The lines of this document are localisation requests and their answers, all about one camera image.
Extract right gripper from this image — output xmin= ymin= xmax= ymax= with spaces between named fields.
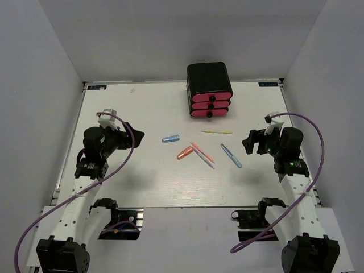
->
xmin=242 ymin=126 xmax=284 ymax=158

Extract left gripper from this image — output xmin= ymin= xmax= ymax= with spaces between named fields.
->
xmin=101 ymin=122 xmax=144 ymax=159

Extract blue capsule eraser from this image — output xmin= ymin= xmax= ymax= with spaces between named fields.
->
xmin=162 ymin=134 xmax=180 ymax=143

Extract orange capsule eraser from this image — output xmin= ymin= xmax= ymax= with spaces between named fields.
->
xmin=176 ymin=146 xmax=193 ymax=160

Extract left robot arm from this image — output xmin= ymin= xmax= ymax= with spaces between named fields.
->
xmin=36 ymin=122 xmax=144 ymax=272

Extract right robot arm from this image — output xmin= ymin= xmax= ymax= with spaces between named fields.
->
xmin=242 ymin=127 xmax=340 ymax=272

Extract light blue pen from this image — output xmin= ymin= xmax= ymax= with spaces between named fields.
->
xmin=220 ymin=143 xmax=242 ymax=168

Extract yellow pen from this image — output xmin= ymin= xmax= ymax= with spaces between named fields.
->
xmin=201 ymin=130 xmax=233 ymax=134

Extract blue clear pen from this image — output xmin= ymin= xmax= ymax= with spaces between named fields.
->
xmin=191 ymin=143 xmax=214 ymax=169

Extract red clear pen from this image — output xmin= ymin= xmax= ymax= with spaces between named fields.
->
xmin=191 ymin=142 xmax=215 ymax=164

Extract right corner label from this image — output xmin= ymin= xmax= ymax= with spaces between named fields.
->
xmin=258 ymin=82 xmax=279 ymax=87

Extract corner label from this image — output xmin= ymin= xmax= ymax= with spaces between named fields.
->
xmin=258 ymin=82 xmax=279 ymax=87
xmin=87 ymin=85 xmax=107 ymax=90

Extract black drawer cabinet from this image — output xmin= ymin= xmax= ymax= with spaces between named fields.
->
xmin=187 ymin=62 xmax=233 ymax=113

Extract left corner label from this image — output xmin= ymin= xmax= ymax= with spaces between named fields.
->
xmin=87 ymin=85 xmax=107 ymax=90

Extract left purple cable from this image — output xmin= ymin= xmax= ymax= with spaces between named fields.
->
xmin=14 ymin=112 xmax=136 ymax=273

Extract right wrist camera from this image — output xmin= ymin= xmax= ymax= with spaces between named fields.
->
xmin=264 ymin=112 xmax=284 ymax=135

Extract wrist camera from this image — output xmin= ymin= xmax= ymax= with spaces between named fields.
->
xmin=96 ymin=109 xmax=118 ymax=130
xmin=264 ymin=112 xmax=284 ymax=135

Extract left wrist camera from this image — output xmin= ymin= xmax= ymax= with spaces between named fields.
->
xmin=96 ymin=109 xmax=118 ymax=130

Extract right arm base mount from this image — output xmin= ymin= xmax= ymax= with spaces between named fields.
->
xmin=231 ymin=198 xmax=286 ymax=242

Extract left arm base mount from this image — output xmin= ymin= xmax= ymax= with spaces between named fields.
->
xmin=90 ymin=198 xmax=144 ymax=241

